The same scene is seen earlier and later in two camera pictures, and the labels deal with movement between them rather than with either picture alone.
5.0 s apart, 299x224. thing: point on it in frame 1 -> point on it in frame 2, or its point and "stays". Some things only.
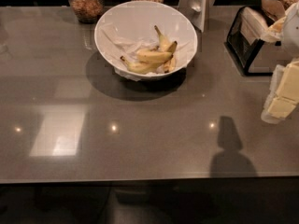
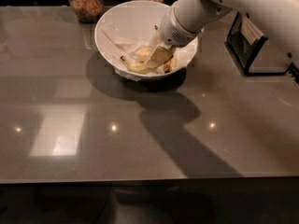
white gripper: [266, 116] -> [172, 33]
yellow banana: [142, 67] stays
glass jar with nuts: [87, 2] stays
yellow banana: [146, 55] stays
